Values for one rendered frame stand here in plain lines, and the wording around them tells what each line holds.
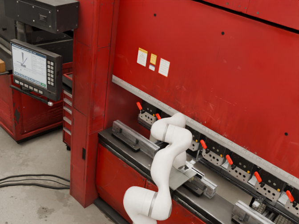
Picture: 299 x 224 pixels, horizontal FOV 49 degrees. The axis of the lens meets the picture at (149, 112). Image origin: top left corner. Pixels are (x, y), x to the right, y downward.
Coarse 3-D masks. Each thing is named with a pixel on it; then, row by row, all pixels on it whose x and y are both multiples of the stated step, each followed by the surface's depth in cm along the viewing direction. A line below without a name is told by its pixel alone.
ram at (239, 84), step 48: (144, 0) 219; (192, 0) 194; (144, 48) 232; (192, 48) 204; (240, 48) 182; (288, 48) 165; (144, 96) 246; (192, 96) 215; (240, 96) 191; (288, 96) 172; (240, 144) 201; (288, 144) 180
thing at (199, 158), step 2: (202, 148) 257; (200, 150) 255; (202, 150) 255; (200, 152) 254; (198, 154) 256; (200, 154) 255; (198, 156) 252; (200, 156) 253; (202, 156) 253; (198, 158) 250; (200, 158) 251; (202, 158) 254; (204, 158) 253; (192, 160) 247; (194, 160) 247; (196, 160) 248; (198, 160) 249; (206, 160) 252; (190, 162) 245; (192, 162) 245; (194, 162) 246; (196, 162) 247; (192, 164) 243
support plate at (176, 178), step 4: (172, 168) 236; (172, 172) 233; (176, 172) 233; (180, 172) 234; (184, 172) 235; (188, 172) 235; (192, 172) 236; (172, 176) 229; (176, 176) 230; (180, 176) 230; (184, 176) 231; (188, 176) 231; (192, 176) 233; (172, 180) 225; (176, 180) 226; (180, 180) 227; (184, 180) 227; (172, 184) 222; (176, 184) 223; (180, 184) 223; (172, 188) 219; (176, 188) 220
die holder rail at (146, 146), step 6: (114, 126) 285; (120, 126) 279; (126, 126) 281; (120, 132) 285; (126, 132) 276; (132, 132) 274; (132, 138) 273; (138, 138) 268; (144, 138) 269; (138, 144) 270; (144, 144) 265; (150, 144) 263; (144, 150) 267; (150, 150) 262; (156, 150) 259; (150, 156) 264
